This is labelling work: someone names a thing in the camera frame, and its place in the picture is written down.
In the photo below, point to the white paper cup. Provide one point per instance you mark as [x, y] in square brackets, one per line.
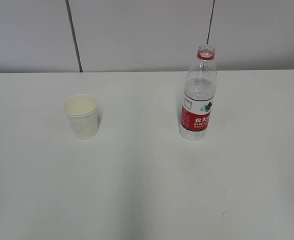
[82, 113]

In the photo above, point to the clear water bottle red label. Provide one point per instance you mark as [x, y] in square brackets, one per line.
[199, 91]

